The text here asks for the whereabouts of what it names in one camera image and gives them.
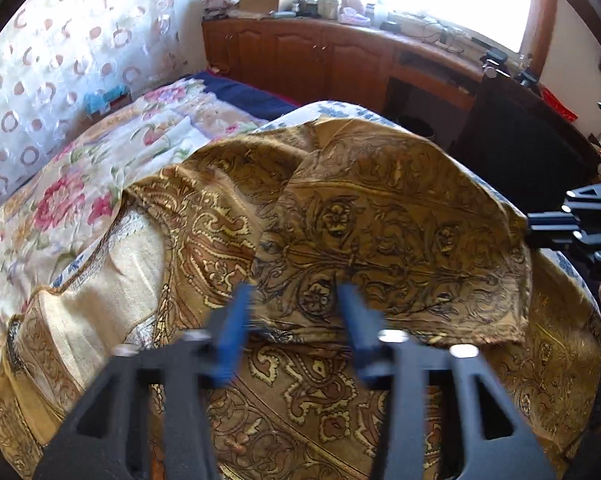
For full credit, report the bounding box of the circle patterned sheer wall curtain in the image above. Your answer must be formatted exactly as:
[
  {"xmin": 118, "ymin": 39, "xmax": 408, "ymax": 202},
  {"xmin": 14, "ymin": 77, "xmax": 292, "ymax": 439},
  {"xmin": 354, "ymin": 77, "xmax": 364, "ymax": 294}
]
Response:
[{"xmin": 0, "ymin": 0, "xmax": 191, "ymax": 221}]

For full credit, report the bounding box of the cardboard box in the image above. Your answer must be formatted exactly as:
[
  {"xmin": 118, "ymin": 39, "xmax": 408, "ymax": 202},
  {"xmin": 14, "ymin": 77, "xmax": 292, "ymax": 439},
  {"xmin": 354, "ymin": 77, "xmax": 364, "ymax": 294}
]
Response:
[{"xmin": 239, "ymin": 0, "xmax": 292, "ymax": 14}]

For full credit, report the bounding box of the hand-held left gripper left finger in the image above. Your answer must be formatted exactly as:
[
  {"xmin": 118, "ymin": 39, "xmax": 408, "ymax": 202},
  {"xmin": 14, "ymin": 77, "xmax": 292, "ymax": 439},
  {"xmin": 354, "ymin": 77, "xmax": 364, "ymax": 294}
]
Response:
[{"xmin": 33, "ymin": 284, "xmax": 255, "ymax": 480}]

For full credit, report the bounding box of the wooden cabinet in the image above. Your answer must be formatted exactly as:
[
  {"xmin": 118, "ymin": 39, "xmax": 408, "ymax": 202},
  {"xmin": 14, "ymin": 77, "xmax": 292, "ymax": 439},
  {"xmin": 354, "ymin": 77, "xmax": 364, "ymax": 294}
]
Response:
[{"xmin": 202, "ymin": 14, "xmax": 487, "ymax": 128}]

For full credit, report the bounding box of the pile of small countertop clutter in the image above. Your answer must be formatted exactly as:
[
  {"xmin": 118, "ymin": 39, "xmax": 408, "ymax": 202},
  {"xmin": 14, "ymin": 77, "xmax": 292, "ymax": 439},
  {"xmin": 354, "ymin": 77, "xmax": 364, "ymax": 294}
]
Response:
[{"xmin": 202, "ymin": 0, "xmax": 481, "ymax": 56}]

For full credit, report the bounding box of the red paper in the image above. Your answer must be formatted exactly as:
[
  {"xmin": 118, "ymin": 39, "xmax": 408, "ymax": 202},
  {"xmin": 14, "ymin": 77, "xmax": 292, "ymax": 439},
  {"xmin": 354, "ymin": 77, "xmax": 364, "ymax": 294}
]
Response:
[{"xmin": 539, "ymin": 86, "xmax": 579, "ymax": 122}]

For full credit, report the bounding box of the pink floral bedsheet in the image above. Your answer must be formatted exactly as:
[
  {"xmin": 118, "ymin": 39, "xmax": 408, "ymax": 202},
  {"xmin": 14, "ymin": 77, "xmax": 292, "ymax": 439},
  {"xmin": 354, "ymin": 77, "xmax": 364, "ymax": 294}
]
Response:
[{"xmin": 0, "ymin": 79, "xmax": 271, "ymax": 361}]

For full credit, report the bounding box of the black chair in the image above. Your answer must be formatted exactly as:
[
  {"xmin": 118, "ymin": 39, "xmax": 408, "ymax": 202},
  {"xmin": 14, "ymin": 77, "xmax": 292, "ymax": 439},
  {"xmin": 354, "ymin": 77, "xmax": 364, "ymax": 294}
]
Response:
[{"xmin": 450, "ymin": 49, "xmax": 601, "ymax": 188}]

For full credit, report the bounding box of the gold patterned cloth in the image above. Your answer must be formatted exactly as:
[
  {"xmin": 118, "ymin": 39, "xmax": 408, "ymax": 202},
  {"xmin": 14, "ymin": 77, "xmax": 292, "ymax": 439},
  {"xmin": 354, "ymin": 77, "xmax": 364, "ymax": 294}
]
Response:
[{"xmin": 0, "ymin": 116, "xmax": 601, "ymax": 480}]

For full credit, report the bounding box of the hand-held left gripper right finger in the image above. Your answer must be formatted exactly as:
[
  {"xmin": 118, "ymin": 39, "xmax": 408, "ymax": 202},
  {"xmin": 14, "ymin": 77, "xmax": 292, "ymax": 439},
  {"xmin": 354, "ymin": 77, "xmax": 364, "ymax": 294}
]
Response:
[{"xmin": 339, "ymin": 283, "xmax": 557, "ymax": 480}]

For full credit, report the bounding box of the teal toy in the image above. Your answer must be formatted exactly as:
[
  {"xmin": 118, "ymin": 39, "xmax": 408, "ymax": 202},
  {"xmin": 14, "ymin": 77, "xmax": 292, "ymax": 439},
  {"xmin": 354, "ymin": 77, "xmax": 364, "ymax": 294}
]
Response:
[{"xmin": 83, "ymin": 87, "xmax": 131, "ymax": 117}]

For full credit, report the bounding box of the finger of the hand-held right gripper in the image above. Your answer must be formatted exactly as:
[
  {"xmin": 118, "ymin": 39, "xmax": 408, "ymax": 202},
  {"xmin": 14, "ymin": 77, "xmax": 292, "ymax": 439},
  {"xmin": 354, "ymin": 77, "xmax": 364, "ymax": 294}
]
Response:
[
  {"xmin": 527, "ymin": 229, "xmax": 601, "ymax": 283},
  {"xmin": 527, "ymin": 185, "xmax": 601, "ymax": 231}
]

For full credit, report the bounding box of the navy blue blanket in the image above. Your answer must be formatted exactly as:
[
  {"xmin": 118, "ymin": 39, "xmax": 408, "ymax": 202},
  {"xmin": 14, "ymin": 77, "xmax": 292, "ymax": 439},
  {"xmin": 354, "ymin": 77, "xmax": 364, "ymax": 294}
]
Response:
[{"xmin": 188, "ymin": 70, "xmax": 301, "ymax": 122}]

